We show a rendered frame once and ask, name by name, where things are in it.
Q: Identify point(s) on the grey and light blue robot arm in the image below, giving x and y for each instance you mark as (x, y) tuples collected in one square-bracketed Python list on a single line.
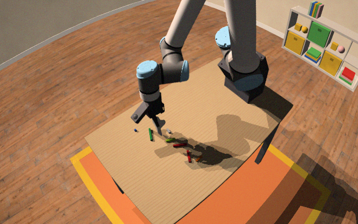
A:
[(239, 37)]

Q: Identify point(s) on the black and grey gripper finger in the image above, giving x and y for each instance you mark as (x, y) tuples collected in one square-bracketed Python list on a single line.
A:
[(158, 123)]

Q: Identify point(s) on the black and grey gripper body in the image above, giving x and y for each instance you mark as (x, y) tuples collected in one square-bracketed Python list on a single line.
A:
[(156, 108)]

